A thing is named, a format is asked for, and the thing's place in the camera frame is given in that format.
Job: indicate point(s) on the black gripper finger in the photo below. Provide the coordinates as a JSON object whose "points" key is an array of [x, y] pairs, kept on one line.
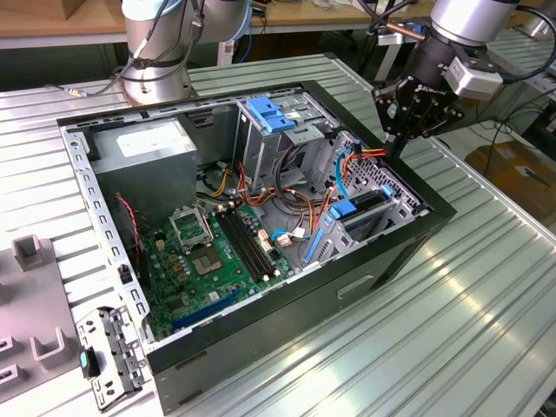
{"points": [[438, 119], [391, 113]]}

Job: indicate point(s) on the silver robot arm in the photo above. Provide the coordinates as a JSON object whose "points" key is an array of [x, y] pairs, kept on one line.
{"points": [[221, 17]]}

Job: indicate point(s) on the metal disk bay cage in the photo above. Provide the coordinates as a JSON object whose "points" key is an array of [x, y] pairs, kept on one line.
{"points": [[332, 243]]}

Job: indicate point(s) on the metal slat side table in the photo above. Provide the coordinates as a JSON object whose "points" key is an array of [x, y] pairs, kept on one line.
{"points": [[517, 52]]}

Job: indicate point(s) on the large brown cardboard box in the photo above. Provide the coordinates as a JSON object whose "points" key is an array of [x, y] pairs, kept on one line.
{"points": [[512, 174]]}

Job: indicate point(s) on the empty blue drive carrier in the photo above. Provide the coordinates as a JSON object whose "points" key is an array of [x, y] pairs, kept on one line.
{"points": [[265, 110]]}

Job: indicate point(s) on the tall metal drive cage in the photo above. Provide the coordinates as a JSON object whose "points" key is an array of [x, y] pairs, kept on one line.
{"points": [[256, 152]]}

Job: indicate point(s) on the black RAM slot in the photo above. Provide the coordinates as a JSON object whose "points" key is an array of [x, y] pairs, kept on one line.
{"points": [[238, 243], [258, 243], [251, 243], [244, 243]]}

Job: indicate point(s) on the CPU socket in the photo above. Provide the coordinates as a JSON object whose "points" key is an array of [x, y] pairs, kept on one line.
{"points": [[207, 260]]}

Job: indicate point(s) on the grey power supply unit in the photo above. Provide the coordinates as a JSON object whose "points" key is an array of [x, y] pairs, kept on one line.
{"points": [[143, 174]]}

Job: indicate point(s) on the black PC case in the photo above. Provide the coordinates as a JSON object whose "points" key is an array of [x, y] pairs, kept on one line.
{"points": [[260, 339]]}

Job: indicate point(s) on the green motherboard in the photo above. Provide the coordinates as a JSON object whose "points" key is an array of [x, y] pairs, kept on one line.
{"points": [[200, 295]]}

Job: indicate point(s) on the blue expansion slot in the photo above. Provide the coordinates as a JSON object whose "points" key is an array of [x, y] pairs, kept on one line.
{"points": [[204, 310]]}

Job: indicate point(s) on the black case fan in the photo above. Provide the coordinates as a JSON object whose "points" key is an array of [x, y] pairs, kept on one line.
{"points": [[126, 234]]}

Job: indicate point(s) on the small brown cardboard box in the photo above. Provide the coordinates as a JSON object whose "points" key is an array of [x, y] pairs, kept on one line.
{"points": [[87, 8]]}

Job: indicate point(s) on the wooden desk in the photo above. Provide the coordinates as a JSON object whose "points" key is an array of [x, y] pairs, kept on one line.
{"points": [[43, 21]]}

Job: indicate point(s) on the black latch with blue tab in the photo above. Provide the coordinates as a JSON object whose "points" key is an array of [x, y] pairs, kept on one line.
{"points": [[91, 365]]}

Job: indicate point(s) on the grey parts rack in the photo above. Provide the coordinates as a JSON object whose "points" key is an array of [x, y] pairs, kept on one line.
{"points": [[39, 295]]}

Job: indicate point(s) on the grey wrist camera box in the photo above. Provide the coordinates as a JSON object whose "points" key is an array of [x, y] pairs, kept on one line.
{"points": [[473, 78]]}

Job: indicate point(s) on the metal rear slot bracket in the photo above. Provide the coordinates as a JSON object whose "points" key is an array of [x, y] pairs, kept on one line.
{"points": [[123, 347]]}

